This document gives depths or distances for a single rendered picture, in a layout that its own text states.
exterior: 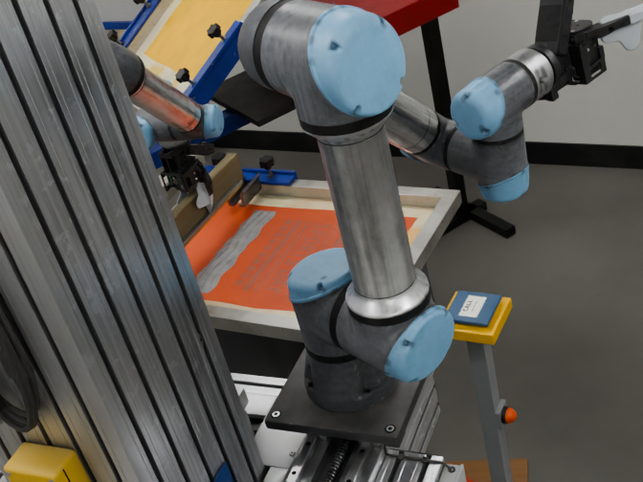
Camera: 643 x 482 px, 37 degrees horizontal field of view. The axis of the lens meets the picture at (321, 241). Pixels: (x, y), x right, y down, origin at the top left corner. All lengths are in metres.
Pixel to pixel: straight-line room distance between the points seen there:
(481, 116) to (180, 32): 2.03
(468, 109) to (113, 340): 0.57
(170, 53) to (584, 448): 1.80
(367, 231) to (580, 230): 2.81
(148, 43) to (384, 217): 2.25
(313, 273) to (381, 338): 0.17
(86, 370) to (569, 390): 2.32
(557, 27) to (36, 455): 0.93
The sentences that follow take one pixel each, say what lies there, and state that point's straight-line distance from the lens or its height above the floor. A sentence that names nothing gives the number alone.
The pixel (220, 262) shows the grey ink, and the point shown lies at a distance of 2.46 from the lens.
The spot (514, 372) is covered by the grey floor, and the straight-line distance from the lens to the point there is 3.36.
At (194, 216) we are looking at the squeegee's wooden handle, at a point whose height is 1.10.
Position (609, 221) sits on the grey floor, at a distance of 4.02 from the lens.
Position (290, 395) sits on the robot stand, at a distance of 1.56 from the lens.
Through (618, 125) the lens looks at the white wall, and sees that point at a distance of 4.26.
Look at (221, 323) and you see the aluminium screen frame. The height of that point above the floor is 0.97.
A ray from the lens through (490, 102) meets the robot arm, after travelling 1.34.
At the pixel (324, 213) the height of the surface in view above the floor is 0.95.
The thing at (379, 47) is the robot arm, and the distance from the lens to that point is 1.10.
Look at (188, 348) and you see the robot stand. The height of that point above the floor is 1.48.
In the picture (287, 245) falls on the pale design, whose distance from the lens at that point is 2.46.
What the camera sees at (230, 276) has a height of 0.95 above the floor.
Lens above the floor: 2.29
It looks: 33 degrees down
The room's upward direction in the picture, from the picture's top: 15 degrees counter-clockwise
